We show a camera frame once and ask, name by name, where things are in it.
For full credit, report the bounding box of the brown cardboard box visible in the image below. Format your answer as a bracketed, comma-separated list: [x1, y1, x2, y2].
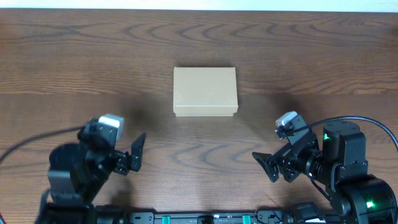
[173, 67, 238, 117]

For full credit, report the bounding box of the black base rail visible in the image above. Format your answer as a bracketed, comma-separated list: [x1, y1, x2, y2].
[95, 202, 342, 224]

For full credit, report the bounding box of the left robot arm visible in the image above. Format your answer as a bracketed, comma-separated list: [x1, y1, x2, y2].
[36, 114, 146, 224]

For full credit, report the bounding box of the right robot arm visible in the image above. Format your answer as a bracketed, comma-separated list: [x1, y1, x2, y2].
[252, 111, 397, 223]

